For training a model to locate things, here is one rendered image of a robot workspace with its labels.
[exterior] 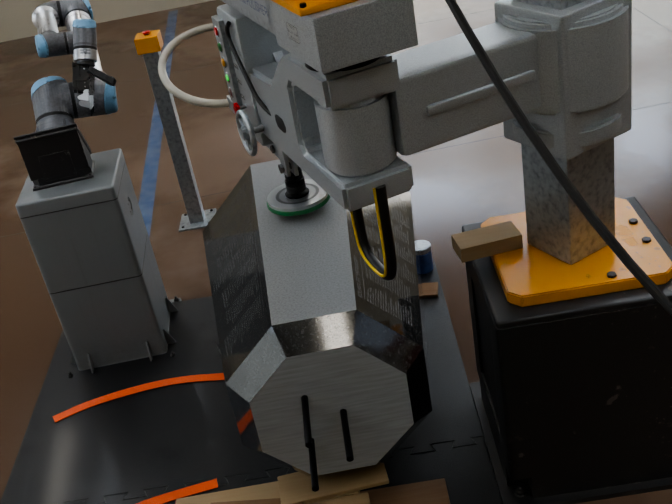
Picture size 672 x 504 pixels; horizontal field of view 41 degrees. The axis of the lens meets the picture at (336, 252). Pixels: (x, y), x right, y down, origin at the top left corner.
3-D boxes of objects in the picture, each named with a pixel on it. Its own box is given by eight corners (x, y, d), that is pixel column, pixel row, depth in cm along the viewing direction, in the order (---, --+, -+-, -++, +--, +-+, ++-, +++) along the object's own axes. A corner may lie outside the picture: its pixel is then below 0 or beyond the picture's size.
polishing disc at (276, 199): (268, 216, 303) (268, 213, 303) (266, 189, 322) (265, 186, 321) (331, 204, 303) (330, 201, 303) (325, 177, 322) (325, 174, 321)
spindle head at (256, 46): (347, 151, 283) (322, 9, 260) (281, 173, 277) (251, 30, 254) (304, 117, 312) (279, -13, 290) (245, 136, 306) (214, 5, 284)
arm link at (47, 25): (28, 1, 414) (33, 35, 357) (57, -2, 417) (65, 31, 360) (33, 26, 419) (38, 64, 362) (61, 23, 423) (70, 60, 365)
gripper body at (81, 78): (73, 95, 359) (72, 64, 359) (96, 95, 361) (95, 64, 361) (72, 91, 352) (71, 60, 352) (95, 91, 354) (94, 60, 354)
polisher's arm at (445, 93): (576, 61, 277) (574, -21, 265) (655, 90, 249) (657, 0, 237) (360, 135, 256) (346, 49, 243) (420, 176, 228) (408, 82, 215)
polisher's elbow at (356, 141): (376, 139, 250) (366, 71, 240) (410, 162, 234) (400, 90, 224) (314, 161, 245) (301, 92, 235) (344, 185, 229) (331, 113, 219)
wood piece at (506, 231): (512, 233, 294) (511, 220, 291) (523, 247, 285) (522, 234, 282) (452, 247, 293) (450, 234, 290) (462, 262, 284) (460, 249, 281)
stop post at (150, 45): (216, 209, 520) (168, 24, 465) (214, 226, 503) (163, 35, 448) (182, 215, 521) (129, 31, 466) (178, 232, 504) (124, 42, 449)
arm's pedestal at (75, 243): (66, 382, 398) (-2, 214, 356) (80, 319, 441) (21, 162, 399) (178, 360, 399) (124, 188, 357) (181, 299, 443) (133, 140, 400)
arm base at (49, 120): (27, 137, 361) (23, 115, 364) (43, 157, 379) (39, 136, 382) (74, 125, 362) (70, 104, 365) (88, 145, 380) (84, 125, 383)
